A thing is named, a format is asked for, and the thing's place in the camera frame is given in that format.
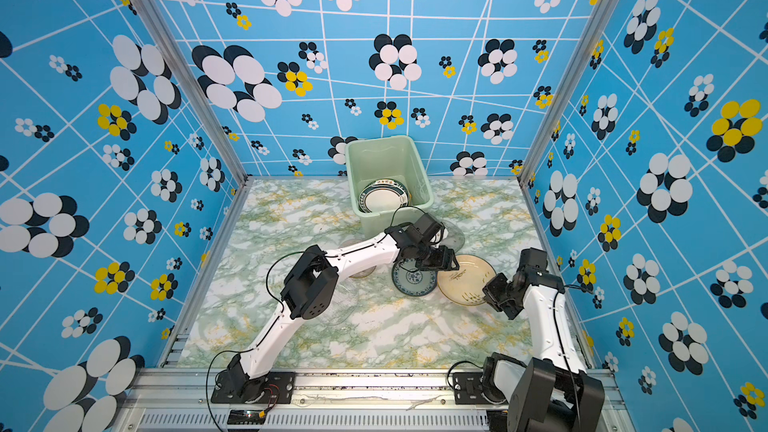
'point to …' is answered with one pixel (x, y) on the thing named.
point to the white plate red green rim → (383, 194)
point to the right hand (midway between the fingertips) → (489, 295)
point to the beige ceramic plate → (465, 285)
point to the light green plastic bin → (394, 157)
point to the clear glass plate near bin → (454, 240)
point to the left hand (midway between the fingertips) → (456, 267)
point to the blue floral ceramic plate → (410, 280)
